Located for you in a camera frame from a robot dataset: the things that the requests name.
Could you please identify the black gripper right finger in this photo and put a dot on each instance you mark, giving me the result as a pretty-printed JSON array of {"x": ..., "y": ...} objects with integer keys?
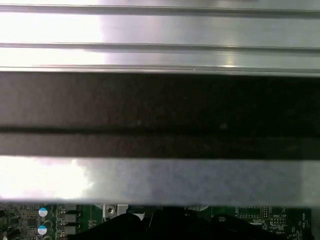
[{"x": 225, "y": 231}]

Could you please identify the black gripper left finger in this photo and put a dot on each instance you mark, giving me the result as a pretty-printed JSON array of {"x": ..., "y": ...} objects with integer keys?
[{"x": 120, "y": 230}]

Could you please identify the green motherboard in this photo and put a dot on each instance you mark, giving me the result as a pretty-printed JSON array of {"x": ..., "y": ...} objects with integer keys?
[{"x": 250, "y": 217}]

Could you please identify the blue top capacitor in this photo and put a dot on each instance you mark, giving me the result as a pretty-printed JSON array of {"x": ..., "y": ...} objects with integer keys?
[
  {"x": 43, "y": 212},
  {"x": 42, "y": 229}
]

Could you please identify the black PC case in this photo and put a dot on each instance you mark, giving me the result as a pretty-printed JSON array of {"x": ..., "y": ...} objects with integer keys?
[{"x": 160, "y": 112}]

